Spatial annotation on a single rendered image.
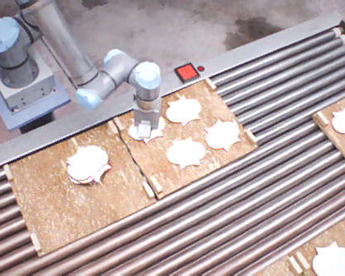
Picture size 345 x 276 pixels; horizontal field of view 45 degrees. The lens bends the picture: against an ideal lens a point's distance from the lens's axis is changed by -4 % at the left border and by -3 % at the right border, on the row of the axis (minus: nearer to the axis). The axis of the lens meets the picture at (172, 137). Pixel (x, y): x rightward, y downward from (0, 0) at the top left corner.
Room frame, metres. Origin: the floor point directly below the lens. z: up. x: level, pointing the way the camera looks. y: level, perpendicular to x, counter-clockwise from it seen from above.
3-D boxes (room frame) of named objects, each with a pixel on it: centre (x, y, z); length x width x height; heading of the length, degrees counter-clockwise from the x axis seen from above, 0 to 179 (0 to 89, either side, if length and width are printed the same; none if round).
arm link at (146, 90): (0.82, 0.10, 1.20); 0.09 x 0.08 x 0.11; 59
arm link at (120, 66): (0.86, 0.19, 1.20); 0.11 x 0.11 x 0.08; 59
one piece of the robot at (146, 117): (0.80, 0.10, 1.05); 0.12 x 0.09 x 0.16; 178
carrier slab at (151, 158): (0.82, -0.04, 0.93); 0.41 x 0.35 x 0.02; 126
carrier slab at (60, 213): (0.57, 0.29, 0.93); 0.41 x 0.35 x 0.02; 125
